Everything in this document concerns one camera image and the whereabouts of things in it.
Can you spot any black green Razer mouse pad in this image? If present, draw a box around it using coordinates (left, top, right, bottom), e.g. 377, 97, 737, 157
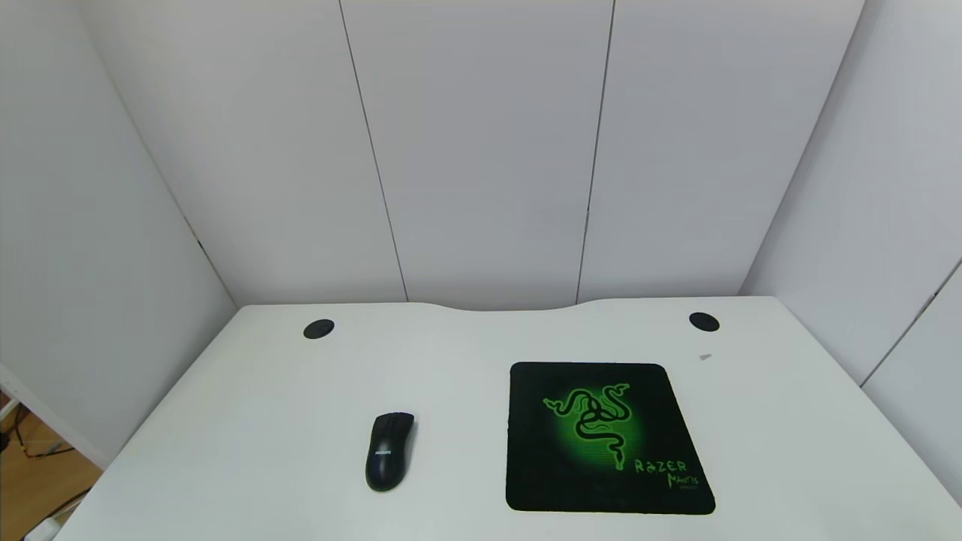
505, 362, 716, 516

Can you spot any black floor cable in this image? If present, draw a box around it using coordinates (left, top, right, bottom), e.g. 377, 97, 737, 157
44, 487, 94, 527

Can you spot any black Philips computer mouse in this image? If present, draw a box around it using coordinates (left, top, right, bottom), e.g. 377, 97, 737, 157
365, 412, 416, 493

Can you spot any thin dark floor cable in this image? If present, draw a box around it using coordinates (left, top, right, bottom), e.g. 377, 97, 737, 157
0, 406, 76, 460

